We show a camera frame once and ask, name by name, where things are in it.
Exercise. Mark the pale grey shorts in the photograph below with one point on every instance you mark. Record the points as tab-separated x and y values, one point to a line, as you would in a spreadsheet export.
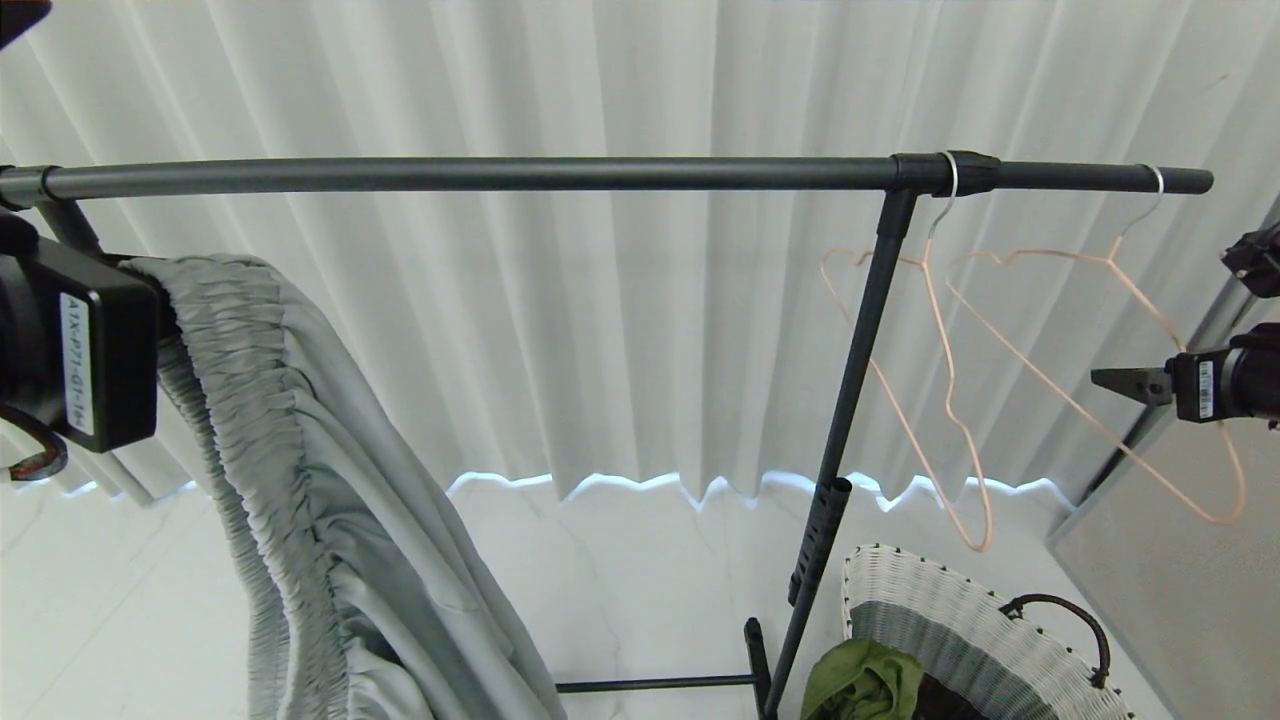
350	500

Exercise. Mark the white laundry basket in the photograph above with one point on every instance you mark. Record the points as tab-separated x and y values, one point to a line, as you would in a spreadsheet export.
950	600

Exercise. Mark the black clothes rack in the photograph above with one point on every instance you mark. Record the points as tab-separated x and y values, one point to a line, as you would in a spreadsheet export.
500	175

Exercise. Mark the pink clothes hanger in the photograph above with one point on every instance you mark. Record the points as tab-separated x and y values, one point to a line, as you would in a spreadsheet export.
950	400
1243	490

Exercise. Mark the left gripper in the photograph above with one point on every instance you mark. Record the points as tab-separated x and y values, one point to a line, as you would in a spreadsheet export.
120	360

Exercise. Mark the white curtain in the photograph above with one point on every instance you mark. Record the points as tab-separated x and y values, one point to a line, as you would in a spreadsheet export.
650	350

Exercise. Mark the green garment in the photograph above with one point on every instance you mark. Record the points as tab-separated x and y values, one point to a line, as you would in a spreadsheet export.
860	690

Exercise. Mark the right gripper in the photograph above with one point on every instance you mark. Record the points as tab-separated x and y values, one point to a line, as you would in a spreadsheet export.
1240	385

